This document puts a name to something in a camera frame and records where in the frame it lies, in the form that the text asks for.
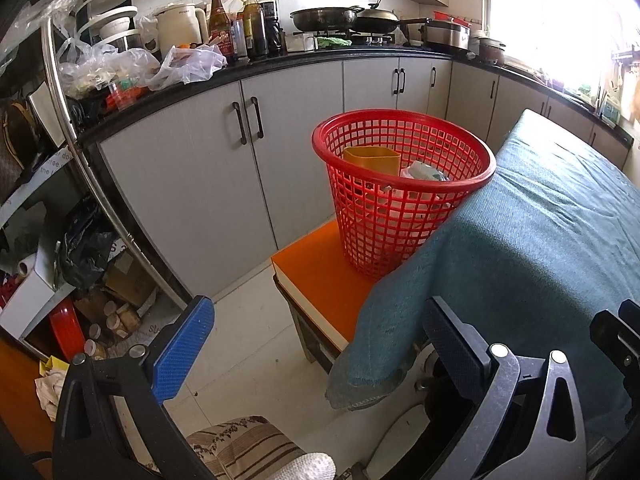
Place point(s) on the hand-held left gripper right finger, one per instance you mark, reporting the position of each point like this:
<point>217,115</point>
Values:
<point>457,345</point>

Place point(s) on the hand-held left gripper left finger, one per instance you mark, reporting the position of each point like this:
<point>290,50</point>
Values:
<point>185,345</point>

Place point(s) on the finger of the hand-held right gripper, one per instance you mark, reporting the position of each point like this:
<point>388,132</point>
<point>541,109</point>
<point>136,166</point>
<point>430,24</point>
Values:
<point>620,340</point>

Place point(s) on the red plastic basket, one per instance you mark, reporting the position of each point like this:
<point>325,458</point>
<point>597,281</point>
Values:
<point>400,240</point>

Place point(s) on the pale green tissue packet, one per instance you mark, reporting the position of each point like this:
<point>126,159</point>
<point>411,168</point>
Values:
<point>425,170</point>

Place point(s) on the tan paper cup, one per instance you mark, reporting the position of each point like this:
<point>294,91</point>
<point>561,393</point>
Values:
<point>372,160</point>

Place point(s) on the person's left hand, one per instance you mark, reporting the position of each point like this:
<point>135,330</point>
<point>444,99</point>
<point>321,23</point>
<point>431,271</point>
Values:
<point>316,467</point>

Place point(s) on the small lidded jar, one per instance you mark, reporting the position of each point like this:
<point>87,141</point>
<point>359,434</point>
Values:
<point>92,347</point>
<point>129,316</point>
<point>114,324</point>

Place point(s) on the striped cushion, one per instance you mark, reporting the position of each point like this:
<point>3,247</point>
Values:
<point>240,445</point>

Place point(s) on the red plastic basin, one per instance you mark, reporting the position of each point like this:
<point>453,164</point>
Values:
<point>67,330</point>

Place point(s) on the black plastic bag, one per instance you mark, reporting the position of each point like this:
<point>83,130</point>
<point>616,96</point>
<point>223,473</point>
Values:
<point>85,255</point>

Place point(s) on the crumpled white cloth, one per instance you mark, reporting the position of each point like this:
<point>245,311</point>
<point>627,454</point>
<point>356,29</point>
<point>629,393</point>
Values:
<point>50,390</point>

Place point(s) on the orange stool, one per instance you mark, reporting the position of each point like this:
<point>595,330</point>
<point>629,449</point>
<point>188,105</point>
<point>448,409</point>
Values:
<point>320,270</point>

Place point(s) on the white cardboard box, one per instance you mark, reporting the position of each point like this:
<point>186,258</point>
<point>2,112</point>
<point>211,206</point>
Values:
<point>30,300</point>

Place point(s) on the grey kitchen cabinets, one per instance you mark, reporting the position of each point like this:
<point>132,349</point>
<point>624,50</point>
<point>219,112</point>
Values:
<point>190,170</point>

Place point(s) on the white plastic container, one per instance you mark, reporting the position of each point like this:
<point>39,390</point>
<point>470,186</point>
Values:
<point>610,105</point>

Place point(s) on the brown patterned handbag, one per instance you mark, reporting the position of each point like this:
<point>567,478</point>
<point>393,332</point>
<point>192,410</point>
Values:
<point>17,150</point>

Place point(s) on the clear plastic bags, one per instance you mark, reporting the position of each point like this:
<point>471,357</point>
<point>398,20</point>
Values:
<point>185,62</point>

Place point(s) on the maroon cooking pot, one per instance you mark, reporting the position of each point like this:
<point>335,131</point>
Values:
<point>492,50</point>

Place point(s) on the black countertop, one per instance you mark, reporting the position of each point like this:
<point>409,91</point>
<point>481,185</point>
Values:
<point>280,62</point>

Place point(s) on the steel rice cooker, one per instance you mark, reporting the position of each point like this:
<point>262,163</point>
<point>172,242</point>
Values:
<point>445,35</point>

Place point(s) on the gas stove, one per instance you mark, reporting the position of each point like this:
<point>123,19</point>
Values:
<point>370,39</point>

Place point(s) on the white electric kettle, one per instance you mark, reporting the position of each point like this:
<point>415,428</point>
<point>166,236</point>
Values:
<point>180,25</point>

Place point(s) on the row of sauce bottles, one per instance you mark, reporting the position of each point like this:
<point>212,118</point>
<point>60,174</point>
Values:
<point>220,25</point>

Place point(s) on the green cloth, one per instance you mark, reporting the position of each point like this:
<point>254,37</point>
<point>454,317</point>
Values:
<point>334,41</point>

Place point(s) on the red plastic tray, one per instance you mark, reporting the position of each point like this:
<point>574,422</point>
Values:
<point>452,16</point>

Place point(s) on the black wok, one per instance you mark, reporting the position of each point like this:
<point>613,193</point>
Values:
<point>380,20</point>

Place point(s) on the white dish rack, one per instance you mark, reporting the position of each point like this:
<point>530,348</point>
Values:
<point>112,15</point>

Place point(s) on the black frying pan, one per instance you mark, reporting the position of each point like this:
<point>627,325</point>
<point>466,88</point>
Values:
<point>320,19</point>

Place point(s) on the steel shelf rail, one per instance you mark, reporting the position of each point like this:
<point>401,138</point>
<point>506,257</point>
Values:
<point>75,130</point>

